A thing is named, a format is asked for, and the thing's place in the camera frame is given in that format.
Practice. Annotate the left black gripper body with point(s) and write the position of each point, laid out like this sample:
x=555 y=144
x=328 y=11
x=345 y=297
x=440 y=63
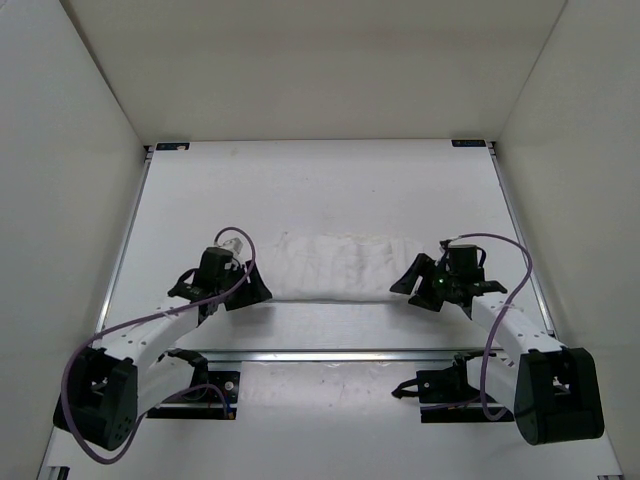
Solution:
x=228 y=281

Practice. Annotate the corner label sticker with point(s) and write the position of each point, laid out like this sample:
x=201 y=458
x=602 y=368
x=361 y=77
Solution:
x=468 y=143
x=172 y=146

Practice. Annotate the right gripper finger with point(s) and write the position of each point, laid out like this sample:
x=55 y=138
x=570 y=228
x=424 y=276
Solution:
x=431 y=299
x=407 y=282

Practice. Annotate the white pleated skirt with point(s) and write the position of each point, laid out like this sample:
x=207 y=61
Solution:
x=344 y=268

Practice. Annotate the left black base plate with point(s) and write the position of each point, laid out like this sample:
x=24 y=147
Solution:
x=220 y=404

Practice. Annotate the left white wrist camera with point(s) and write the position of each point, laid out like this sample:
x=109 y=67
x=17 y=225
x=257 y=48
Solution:
x=234 y=245

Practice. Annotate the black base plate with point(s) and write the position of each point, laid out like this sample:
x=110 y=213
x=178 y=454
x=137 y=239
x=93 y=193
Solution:
x=220 y=404
x=444 y=397

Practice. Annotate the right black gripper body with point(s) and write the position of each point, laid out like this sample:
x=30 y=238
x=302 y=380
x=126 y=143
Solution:
x=441 y=280

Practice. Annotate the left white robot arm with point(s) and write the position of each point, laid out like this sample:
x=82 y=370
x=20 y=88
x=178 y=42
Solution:
x=113 y=381

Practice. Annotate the right corner label sticker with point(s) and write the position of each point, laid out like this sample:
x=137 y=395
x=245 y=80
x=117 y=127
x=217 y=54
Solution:
x=468 y=143

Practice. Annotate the left corner label sticker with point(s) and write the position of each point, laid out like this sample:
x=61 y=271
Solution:
x=172 y=146

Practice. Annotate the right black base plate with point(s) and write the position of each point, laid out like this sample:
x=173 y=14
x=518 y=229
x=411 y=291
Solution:
x=444 y=397

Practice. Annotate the aluminium front rail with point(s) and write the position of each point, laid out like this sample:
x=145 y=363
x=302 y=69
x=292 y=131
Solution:
x=325 y=356

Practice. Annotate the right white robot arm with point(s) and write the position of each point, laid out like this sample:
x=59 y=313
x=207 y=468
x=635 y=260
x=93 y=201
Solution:
x=523 y=374

